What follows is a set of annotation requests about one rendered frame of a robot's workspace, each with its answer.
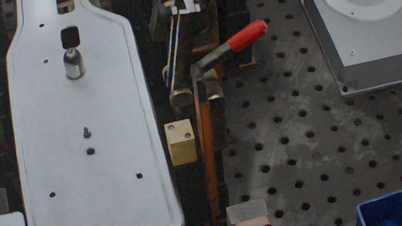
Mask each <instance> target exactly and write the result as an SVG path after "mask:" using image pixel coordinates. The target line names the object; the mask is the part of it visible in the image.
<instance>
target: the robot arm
mask: <svg viewBox="0 0 402 226"><path fill-rule="evenodd" d="M323 1H324V3H325V4H326V5H327V6H328V7H329V8H330V9H331V10H332V11H333V12H335V13H337V14H338V15H340V16H343V17H345V18H347V19H349V20H353V21H360V22H363V23H372V22H374V23H376V22H380V21H384V20H387V19H388V18H392V17H393V16H394V15H395V14H396V13H398V12H399V11H400V10H401V7H402V0H323Z"/></svg>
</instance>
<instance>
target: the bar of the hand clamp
mask: <svg viewBox="0 0 402 226"><path fill-rule="evenodd" d="M206 11H207V8H206V5H199V4H198V3H193V0H174V2H173V6H170V9H165V6H164V5H162V3H156V6H153V16H154V20H155V23H157V24H158V25H163V24H164V23H165V22H166V17H171V35H170V44H169V52H168V70H167V79H166V86H167V88H168V89H170V88H171V93H172V92H173V91H174V90H177V89H182V88H187V89H188V85H189V78H190V65H191V60H192V53H193V41H194V35H195V23H196V17H200V13H206ZM170 80H172V83H171V86H170Z"/></svg>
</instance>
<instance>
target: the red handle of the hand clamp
mask: <svg viewBox="0 0 402 226"><path fill-rule="evenodd" d="M266 28H268V26H267V25H266V23H265V22H264V21H260V20H258V19H257V20H256V21H255V22H252V23H251V24H249V25H247V26H246V27H245V28H243V29H242V30H240V31H239V32H238V33H236V34H235V35H233V36H231V37H230V38H228V40H227V42H225V43H224V44H223V45H221V46H219V47H218V48H216V49H215V50H214V51H212V52H211V53H209V54H208V55H206V56H205V57H204V58H202V59H201V60H199V61H198V62H197V64H198V65H199V66H200V67H201V69H202V72H203V74H205V73H207V72H208V71H209V70H211V69H213V68H214V67H215V66H216V65H218V64H219V63H221V62H223V61H224V60H225V59H227V58H229V57H230V56H232V55H233V54H235V53H238V52H239V51H240V50H242V49H243V48H245V47H247V46H248V45H249V44H251V43H252V42H254V41H255V40H256V39H258V38H260V37H262V36H263V35H264V34H266V33H267V30H266ZM192 82H193V77H192V72H191V66H190V78H189V84H190V83H192Z"/></svg>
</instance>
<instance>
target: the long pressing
mask: <svg viewBox="0 0 402 226"><path fill-rule="evenodd" d="M73 2H74V10H73V11H72V12H71V13H67V14H59V13H58V8H57V5H58V4H57V0H15V2H14V3H15V8H16V9H15V12H16V25H17V28H16V31H15V33H14V36H13V39H12V42H11V44H10V46H9V49H8V52H7V54H6V74H7V85H8V95H9V109H10V115H11V125H12V131H13V141H14V151H15V156H16V167H17V170H18V176H19V187H20V192H21V197H22V202H23V210H24V216H25V222H26V226H186V219H185V216H184V212H183V208H182V203H181V201H180V196H179V194H178V192H177V188H176V184H175V180H174V177H173V173H172V169H171V167H170V163H169V160H168V155H167V152H166V148H165V144H164V143H163V138H162V135H161V131H160V126H159V123H158V118H157V115H156V111H155V108H154V106H153V101H152V98H151V94H150V91H149V86H148V81H147V78H146V74H145V70H144V67H143V63H142V59H141V54H140V52H139V47H138V43H137V40H136V35H135V34H136V33H135V30H134V26H133V24H132V22H131V21H130V20H129V19H127V18H125V17H124V16H121V15H118V14H116V13H111V12H109V11H106V10H105V9H102V8H98V7H96V6H94V5H93V4H92V2H91V1H90V0H73ZM41 24H44V27H41V28H40V27H39V25H41ZM71 27H76V28H77V29H78V32H79V37H80V45H79V46H78V47H75V48H76V49H77V50H78V51H79V52H80V53H81V55H82V59H83V62H84V66H85V73H84V74H83V75H82V76H81V77H80V78H78V79H70V78H68V77H67V75H66V71H65V68H64V63H63V56H64V53H65V51H66V50H67V49H64V48H63V43H62V37H61V35H62V31H63V30H65V29H66V28H71ZM46 59H48V62H47V63H43V61H44V60H46ZM85 126H86V127H87V128H88V130H89V132H90V133H91V136H90V137H88V138H84V131H83V129H84V127H85ZM89 148H92V149H94V151H95V153H94V154H88V153H87V151H88V149H89ZM138 173H141V174H142V175H143V177H142V178H140V179H138V178H137V177H136V175H137V174H138ZM51 192H54V193H55V194H56V196H54V197H53V198H52V197H50V193H51Z"/></svg>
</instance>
